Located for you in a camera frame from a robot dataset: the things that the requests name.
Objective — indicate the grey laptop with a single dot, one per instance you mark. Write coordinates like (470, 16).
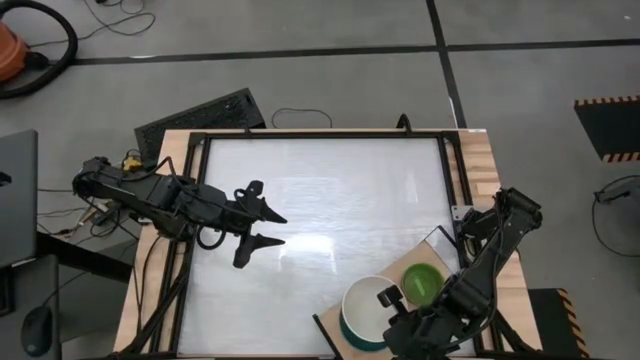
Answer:
(17, 200)

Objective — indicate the large black hazard-striped mat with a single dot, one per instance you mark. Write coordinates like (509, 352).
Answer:
(612, 127)

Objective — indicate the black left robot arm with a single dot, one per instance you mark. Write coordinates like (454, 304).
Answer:
(145, 192)

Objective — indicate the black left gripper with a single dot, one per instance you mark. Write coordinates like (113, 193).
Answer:
(222, 210)

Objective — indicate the orange vacuum cleaner body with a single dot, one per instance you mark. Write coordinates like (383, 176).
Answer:
(10, 50)

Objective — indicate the white glossy table mat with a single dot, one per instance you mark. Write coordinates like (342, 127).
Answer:
(325, 200)

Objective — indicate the black computer mouse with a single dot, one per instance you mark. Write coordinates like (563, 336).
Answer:
(37, 331)

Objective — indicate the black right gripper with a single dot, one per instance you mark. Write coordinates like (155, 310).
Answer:
(425, 335)

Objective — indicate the small black hazard-striped mat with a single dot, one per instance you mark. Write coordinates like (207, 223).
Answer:
(550, 320)

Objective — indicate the black metal table frame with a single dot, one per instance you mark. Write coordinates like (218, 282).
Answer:
(325, 134)

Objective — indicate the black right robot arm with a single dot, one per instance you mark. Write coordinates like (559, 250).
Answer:
(495, 250)

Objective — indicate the large white bowl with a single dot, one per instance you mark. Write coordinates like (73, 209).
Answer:
(365, 310)

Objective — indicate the small green translucent bowl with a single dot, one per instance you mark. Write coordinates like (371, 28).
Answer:
(422, 284)

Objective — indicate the yellow connector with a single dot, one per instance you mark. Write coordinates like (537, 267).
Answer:
(132, 162)

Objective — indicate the black perforated panel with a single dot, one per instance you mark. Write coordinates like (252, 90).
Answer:
(210, 117)

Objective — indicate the large teal bowl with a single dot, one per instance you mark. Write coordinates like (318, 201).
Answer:
(352, 340)

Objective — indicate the wooden board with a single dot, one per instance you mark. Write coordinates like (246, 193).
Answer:
(412, 252)

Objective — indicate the black camera stand foot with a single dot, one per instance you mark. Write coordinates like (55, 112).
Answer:
(404, 122)

